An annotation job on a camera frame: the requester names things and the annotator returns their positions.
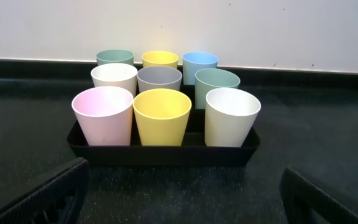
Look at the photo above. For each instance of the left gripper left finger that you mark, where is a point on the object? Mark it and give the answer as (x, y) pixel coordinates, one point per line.
(42, 196)

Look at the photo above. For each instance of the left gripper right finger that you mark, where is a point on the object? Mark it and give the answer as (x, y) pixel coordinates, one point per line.
(322, 205)

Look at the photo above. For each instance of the pink cup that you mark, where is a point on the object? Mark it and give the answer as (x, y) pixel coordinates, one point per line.
(104, 121)

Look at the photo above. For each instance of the white cup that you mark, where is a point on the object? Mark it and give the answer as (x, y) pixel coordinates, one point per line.
(113, 77)
(227, 124)

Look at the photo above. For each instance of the yellow cup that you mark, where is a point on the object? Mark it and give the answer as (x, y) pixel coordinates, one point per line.
(162, 124)
(160, 59)

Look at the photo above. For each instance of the black tray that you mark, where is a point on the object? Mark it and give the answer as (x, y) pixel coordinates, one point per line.
(163, 154)

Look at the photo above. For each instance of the green cup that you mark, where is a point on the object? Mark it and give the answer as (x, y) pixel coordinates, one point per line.
(211, 85)
(115, 57)

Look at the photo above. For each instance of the grey cup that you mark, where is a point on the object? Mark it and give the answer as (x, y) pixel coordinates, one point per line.
(158, 81)

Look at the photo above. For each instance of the blue cup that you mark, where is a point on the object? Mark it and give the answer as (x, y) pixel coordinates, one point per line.
(196, 67)

